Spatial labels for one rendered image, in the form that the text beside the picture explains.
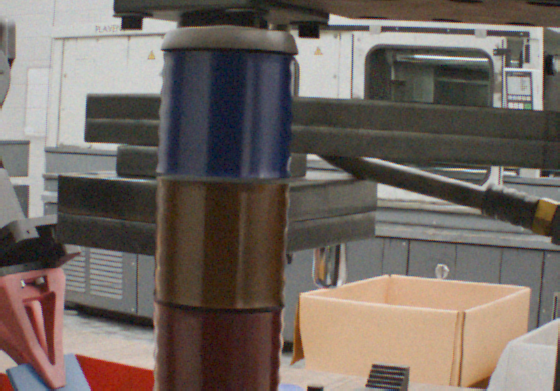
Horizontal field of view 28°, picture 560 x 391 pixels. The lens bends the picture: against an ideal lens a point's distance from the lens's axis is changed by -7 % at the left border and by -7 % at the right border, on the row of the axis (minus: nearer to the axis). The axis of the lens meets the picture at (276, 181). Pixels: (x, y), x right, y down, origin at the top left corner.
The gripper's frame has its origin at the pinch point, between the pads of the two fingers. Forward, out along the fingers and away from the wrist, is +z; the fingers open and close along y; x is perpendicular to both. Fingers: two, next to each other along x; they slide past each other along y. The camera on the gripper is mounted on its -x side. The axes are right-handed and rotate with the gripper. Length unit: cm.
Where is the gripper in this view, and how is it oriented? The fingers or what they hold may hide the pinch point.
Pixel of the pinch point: (50, 378)
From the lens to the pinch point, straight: 73.0
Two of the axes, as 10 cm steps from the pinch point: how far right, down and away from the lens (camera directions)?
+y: 7.9, -4.5, -4.2
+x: 4.4, -0.5, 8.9
